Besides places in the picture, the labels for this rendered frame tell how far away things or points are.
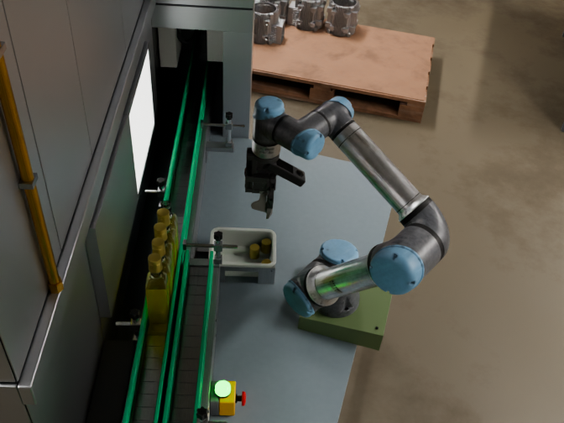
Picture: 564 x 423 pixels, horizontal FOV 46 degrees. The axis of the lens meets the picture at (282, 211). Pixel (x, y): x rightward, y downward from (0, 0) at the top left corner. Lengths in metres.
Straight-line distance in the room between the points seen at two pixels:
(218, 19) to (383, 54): 2.38
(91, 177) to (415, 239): 0.78
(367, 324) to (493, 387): 1.14
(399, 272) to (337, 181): 1.15
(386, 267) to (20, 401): 0.82
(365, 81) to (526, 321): 1.90
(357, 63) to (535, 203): 1.51
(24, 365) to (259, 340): 0.95
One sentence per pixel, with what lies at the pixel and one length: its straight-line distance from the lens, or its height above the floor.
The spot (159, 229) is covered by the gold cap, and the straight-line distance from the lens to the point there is 1.82.
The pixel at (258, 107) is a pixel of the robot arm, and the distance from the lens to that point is 1.62.
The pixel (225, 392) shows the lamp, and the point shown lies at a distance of 1.87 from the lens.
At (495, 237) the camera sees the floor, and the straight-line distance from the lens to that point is 3.72.
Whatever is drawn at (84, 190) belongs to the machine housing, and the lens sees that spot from 1.61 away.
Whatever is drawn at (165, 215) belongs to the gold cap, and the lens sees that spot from 1.86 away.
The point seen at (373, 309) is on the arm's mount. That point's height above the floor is 0.82.
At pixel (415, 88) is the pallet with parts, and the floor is 0.17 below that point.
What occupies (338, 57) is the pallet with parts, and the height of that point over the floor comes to 0.17.
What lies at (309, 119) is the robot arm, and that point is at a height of 1.52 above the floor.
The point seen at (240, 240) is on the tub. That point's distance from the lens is 2.30.
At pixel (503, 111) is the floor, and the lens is 4.75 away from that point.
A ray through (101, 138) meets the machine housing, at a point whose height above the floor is 1.39.
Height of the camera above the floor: 2.44
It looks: 43 degrees down
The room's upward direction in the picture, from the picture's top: 5 degrees clockwise
